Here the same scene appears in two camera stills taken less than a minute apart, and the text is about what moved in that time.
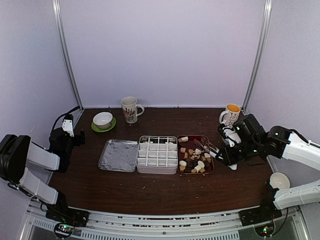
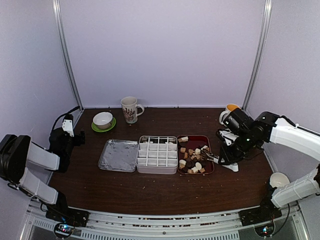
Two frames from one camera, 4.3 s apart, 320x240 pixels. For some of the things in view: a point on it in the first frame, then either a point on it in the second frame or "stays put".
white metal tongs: x=204 y=143 to x=233 y=167
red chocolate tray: x=191 y=158 stays put
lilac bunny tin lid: x=119 y=155 stays put
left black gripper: x=81 y=140 stays put
